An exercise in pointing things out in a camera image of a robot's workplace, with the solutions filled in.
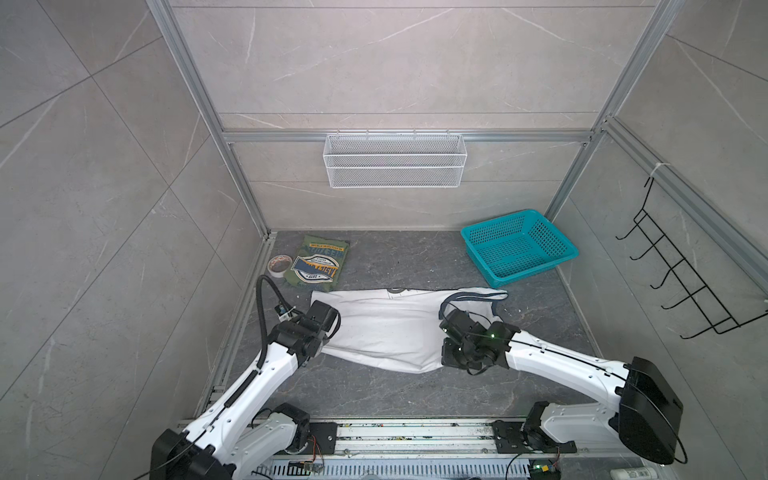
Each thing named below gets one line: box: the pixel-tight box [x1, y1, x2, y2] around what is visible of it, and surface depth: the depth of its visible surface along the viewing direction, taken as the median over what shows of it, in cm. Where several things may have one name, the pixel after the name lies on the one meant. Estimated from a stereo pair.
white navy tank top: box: [310, 287, 508, 371], surface depth 95 cm
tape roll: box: [267, 254, 293, 278], surface depth 112 cm
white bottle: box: [610, 467, 659, 480], surface depth 69 cm
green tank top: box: [284, 234, 350, 292], surface depth 106 cm
